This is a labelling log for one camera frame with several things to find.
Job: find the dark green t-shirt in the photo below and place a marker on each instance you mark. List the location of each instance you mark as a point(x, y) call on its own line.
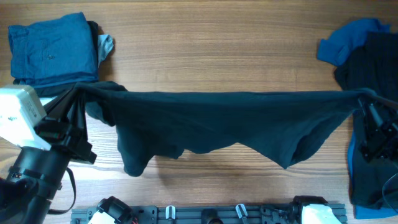
point(286, 127)

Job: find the folded blue shorts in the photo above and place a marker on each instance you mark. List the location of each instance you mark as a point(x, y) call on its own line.
point(53, 49)

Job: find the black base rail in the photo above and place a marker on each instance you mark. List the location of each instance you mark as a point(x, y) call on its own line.
point(257, 214)

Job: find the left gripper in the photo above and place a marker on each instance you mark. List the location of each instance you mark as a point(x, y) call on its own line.
point(73, 139)

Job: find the folded light grey garment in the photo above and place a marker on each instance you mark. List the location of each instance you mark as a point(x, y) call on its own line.
point(105, 46)

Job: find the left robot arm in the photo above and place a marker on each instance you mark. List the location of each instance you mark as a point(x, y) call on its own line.
point(32, 182)

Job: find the bright blue t-shirt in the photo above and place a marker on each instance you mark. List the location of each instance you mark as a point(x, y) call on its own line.
point(336, 50)

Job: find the folded white garment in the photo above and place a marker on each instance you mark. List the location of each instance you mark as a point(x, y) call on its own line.
point(45, 101)

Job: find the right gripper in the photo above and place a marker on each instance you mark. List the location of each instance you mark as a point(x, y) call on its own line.
point(380, 132)

